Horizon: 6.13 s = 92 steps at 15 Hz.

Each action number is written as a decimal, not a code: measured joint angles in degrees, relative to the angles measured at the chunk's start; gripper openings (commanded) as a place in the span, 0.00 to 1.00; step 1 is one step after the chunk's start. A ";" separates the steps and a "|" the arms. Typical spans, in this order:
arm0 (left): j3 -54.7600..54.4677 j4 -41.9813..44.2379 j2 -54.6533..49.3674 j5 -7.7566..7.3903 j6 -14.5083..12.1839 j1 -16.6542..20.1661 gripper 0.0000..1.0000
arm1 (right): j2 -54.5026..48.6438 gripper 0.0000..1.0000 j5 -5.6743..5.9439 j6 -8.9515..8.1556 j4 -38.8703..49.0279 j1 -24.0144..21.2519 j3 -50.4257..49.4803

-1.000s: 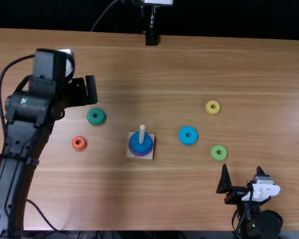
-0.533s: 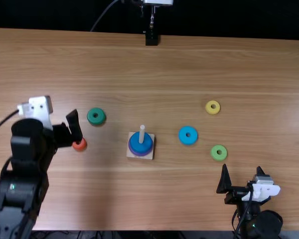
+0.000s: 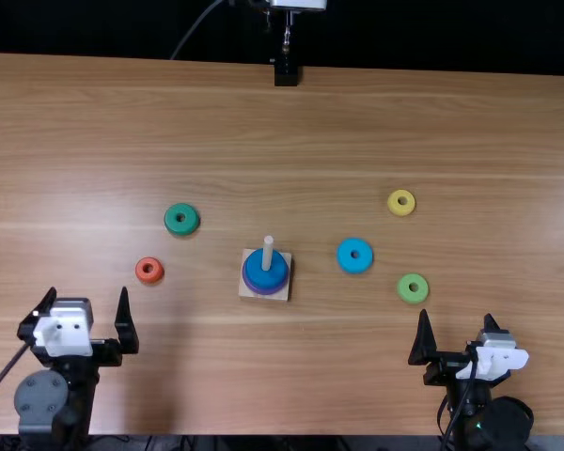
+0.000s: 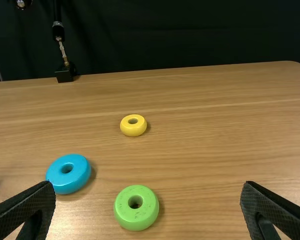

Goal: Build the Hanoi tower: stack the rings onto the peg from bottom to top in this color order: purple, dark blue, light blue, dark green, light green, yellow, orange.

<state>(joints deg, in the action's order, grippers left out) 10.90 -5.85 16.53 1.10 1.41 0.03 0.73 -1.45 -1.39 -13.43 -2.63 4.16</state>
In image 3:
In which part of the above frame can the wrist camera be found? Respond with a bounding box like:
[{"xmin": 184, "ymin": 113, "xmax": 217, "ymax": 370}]
[
  {"xmin": 32, "ymin": 303, "xmax": 95, "ymax": 358},
  {"xmin": 455, "ymin": 345, "xmax": 530, "ymax": 381}
]

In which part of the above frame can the light green ring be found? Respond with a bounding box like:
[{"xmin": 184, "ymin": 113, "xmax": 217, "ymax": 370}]
[{"xmin": 396, "ymin": 272, "xmax": 431, "ymax": 305}]

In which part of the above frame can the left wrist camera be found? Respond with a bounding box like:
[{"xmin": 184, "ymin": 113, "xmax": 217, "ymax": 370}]
[{"xmin": 32, "ymin": 303, "xmax": 95, "ymax": 358}]

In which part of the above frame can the black clamp stand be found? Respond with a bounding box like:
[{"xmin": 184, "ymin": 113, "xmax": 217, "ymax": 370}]
[{"xmin": 268, "ymin": 8, "xmax": 302, "ymax": 88}]

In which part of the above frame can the dark blue ring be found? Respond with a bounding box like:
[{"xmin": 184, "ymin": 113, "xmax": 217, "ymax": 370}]
[{"xmin": 242, "ymin": 247, "xmax": 288, "ymax": 290}]

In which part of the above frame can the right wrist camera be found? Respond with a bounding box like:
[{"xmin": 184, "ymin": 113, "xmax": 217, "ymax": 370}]
[{"xmin": 455, "ymin": 345, "xmax": 530, "ymax": 381}]

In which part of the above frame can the grey cable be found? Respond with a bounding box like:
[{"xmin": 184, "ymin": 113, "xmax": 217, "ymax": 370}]
[{"xmin": 168, "ymin": 0, "xmax": 227, "ymax": 62}]

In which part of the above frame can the orange ring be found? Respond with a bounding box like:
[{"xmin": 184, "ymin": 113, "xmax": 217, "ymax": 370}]
[{"xmin": 134, "ymin": 257, "xmax": 165, "ymax": 286}]

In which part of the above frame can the purple ring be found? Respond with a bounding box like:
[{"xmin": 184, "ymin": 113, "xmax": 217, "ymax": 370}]
[{"xmin": 242, "ymin": 275, "xmax": 288, "ymax": 297}]

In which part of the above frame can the black cable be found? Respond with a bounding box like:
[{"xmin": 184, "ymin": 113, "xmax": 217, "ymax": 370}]
[
  {"xmin": 0, "ymin": 342, "xmax": 32, "ymax": 415},
  {"xmin": 438, "ymin": 345, "xmax": 480, "ymax": 451}
]

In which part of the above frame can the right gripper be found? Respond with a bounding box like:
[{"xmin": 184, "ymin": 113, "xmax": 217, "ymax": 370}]
[{"xmin": 407, "ymin": 307, "xmax": 519, "ymax": 387}]

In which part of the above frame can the silver camera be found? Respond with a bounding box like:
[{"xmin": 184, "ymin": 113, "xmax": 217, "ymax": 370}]
[{"xmin": 268, "ymin": 0, "xmax": 329, "ymax": 12}]

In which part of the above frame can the yellow ring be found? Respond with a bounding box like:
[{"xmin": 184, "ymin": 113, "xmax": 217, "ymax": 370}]
[{"xmin": 386, "ymin": 189, "xmax": 416, "ymax": 218}]

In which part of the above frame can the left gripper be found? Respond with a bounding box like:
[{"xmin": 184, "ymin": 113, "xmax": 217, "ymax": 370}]
[{"xmin": 17, "ymin": 286, "xmax": 140, "ymax": 369}]

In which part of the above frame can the dark green ring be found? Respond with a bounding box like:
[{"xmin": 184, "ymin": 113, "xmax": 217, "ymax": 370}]
[{"xmin": 164, "ymin": 202, "xmax": 202, "ymax": 238}]

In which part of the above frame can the wooden peg base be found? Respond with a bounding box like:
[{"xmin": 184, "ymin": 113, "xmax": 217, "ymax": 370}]
[{"xmin": 238, "ymin": 234, "xmax": 295, "ymax": 303}]

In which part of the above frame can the light blue ring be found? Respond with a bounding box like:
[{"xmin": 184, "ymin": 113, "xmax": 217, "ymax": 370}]
[{"xmin": 336, "ymin": 237, "xmax": 375, "ymax": 275}]

